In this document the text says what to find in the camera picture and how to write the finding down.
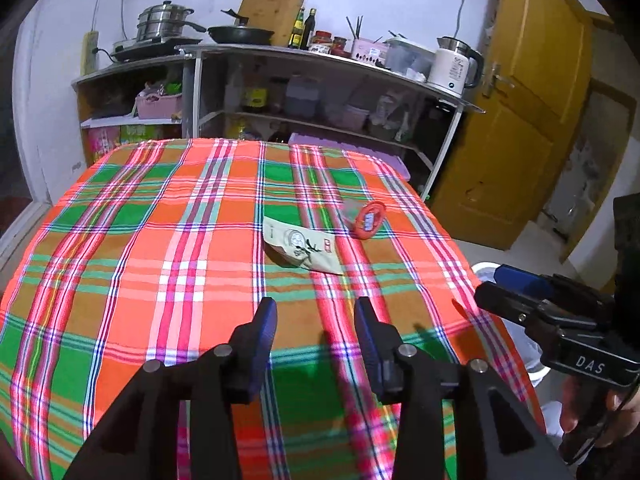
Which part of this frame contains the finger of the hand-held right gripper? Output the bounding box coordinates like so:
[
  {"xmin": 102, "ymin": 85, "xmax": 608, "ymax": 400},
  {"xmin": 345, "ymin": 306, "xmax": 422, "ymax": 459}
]
[
  {"xmin": 495, "ymin": 264, "xmax": 615, "ymax": 312},
  {"xmin": 474, "ymin": 282, "xmax": 557, "ymax": 334}
]

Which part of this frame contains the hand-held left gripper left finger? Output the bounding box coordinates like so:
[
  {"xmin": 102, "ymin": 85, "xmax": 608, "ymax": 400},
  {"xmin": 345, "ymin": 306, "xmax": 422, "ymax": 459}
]
[{"xmin": 62, "ymin": 297, "xmax": 278, "ymax": 480}]

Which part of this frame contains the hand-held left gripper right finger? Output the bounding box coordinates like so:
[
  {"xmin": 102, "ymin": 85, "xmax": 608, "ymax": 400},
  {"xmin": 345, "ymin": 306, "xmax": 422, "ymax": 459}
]
[{"xmin": 354, "ymin": 297, "xmax": 574, "ymax": 480}]

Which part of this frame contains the white round trash bin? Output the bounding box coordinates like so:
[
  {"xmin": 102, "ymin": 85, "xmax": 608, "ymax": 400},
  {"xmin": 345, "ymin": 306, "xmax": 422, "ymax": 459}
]
[{"xmin": 470, "ymin": 261, "xmax": 566, "ymax": 437}]

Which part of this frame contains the beige printed packet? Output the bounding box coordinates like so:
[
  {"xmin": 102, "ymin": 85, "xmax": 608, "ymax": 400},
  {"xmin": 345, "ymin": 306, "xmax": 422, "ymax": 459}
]
[{"xmin": 262, "ymin": 215, "xmax": 346, "ymax": 276}]

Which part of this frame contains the person's right hand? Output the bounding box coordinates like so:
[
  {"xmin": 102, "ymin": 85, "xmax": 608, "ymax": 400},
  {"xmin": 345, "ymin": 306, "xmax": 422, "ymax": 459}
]
[{"xmin": 558, "ymin": 375, "xmax": 640, "ymax": 449}]

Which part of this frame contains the plaid orange green tablecloth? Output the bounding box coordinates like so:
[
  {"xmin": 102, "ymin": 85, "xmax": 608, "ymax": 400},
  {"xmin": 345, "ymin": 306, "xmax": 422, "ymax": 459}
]
[{"xmin": 0, "ymin": 137, "xmax": 549, "ymax": 480}]

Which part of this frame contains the red snack packet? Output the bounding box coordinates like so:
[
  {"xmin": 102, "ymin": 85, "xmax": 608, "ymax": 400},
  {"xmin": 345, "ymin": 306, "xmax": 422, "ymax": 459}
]
[{"xmin": 344, "ymin": 200, "xmax": 389, "ymax": 240}]

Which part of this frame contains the wooden door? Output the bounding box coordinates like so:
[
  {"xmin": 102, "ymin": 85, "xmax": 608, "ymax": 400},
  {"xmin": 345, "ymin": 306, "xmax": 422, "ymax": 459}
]
[{"xmin": 430, "ymin": 0, "xmax": 594, "ymax": 252}]

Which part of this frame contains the white electric kettle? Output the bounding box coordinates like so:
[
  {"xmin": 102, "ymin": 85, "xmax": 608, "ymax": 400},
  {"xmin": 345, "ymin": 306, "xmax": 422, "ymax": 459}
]
[{"xmin": 426, "ymin": 36, "xmax": 485, "ymax": 97}]

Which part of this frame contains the blue grey storage container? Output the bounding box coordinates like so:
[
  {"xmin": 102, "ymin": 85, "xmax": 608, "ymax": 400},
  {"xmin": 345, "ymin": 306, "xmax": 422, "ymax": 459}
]
[{"xmin": 284, "ymin": 75, "xmax": 321, "ymax": 116}]

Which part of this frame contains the yellow label oil bottle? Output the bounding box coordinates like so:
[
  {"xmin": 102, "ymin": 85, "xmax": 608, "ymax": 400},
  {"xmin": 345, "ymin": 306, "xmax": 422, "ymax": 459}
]
[{"xmin": 242, "ymin": 67, "xmax": 269, "ymax": 111}]

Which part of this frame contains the clear plastic container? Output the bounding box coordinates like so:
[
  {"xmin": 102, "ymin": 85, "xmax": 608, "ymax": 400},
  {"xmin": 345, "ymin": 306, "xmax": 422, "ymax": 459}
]
[{"xmin": 385, "ymin": 36, "xmax": 436, "ymax": 79}]

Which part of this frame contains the pink plastic basket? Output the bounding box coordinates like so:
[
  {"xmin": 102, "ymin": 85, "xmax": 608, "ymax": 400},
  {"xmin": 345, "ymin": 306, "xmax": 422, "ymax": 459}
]
[{"xmin": 135, "ymin": 91, "xmax": 182, "ymax": 120}]

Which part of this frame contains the pink utensil holder box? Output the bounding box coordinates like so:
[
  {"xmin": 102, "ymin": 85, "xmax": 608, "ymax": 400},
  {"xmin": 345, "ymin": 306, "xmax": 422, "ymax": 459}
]
[{"xmin": 349, "ymin": 37, "xmax": 390, "ymax": 66}]

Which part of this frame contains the grey metal shelf rack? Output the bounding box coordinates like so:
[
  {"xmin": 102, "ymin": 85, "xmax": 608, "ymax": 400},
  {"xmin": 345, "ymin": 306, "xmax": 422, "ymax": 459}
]
[{"xmin": 177, "ymin": 42, "xmax": 486, "ymax": 202}]

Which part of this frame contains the black frying pan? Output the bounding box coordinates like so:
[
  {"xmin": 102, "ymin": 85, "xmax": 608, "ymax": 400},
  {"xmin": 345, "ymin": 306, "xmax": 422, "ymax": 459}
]
[{"xmin": 206, "ymin": 8, "xmax": 276, "ymax": 46}]

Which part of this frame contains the small wooden shelf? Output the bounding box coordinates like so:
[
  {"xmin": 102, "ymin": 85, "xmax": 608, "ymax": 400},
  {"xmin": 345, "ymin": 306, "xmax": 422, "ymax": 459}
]
[{"xmin": 71, "ymin": 55, "xmax": 202, "ymax": 162}]

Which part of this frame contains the dark sauce bottle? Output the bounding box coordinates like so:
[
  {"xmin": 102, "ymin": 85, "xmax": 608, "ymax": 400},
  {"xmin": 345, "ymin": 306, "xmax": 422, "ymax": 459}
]
[{"xmin": 301, "ymin": 8, "xmax": 318, "ymax": 51}]

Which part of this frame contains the black induction cooker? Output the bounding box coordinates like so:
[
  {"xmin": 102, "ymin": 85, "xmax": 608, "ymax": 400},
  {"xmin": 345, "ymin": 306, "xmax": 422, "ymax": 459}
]
[{"xmin": 109, "ymin": 36, "xmax": 204, "ymax": 64}]

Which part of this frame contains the wooden cutting board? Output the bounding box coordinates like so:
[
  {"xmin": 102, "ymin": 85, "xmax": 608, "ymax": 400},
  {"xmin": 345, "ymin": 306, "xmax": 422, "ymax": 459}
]
[{"xmin": 235, "ymin": 0, "xmax": 311, "ymax": 49}]

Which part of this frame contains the stainless steel pot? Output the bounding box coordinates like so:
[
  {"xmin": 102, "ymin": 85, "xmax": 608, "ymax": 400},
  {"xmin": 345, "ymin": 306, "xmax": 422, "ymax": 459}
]
[{"xmin": 135, "ymin": 1, "xmax": 208, "ymax": 44}]

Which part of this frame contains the yellow power strip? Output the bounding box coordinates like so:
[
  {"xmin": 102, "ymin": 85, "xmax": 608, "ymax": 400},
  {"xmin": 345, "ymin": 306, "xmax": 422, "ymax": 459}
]
[{"xmin": 81, "ymin": 30, "xmax": 100, "ymax": 76}]

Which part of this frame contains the metal door handle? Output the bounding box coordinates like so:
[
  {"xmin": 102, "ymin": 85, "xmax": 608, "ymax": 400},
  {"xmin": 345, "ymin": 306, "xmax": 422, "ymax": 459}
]
[{"xmin": 482, "ymin": 62, "xmax": 516, "ymax": 99}]

